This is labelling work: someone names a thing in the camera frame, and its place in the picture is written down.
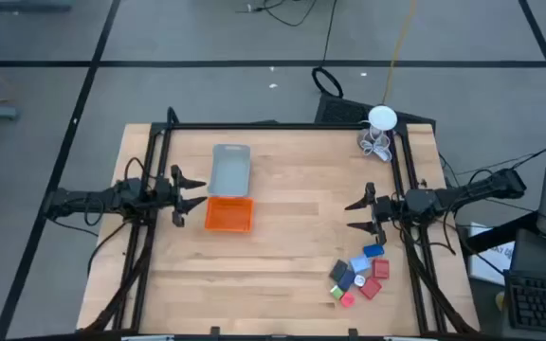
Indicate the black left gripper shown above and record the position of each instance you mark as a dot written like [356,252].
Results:
[165,193]

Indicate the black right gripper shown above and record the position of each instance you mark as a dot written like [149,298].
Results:
[383,208]

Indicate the light blue wall charger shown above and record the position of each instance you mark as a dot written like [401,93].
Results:
[360,263]

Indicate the dark grey rectangular case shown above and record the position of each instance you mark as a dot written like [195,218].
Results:
[338,270]

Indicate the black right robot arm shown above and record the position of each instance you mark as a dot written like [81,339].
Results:
[472,192]

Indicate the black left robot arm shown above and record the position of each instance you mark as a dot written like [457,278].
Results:
[88,199]

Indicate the orange plastic basket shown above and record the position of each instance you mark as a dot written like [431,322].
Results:
[229,214]

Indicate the grey plastic bin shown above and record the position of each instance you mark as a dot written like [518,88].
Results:
[229,170]

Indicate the white round disc device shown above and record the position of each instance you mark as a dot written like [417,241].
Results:
[383,117]

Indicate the black mesh mat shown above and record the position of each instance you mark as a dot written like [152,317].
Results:
[341,111]

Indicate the black table edge clamp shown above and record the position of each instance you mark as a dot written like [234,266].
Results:
[214,330]
[352,332]

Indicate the black desk bar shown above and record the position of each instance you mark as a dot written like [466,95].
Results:
[500,233]

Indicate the white paper sheet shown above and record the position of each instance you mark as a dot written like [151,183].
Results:
[496,263]

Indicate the small yellow object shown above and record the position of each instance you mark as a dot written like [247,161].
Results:
[500,300]

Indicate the dark grey desk device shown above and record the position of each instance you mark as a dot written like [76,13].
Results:
[538,256]

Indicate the black keyboard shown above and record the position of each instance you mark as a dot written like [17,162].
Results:
[543,303]

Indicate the grey metal bar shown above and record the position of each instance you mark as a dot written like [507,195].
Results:
[31,5]

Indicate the black aluminium table frame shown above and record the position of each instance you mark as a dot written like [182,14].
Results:
[278,126]

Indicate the grey bracket strip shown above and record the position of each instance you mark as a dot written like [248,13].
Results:
[410,338]
[147,338]

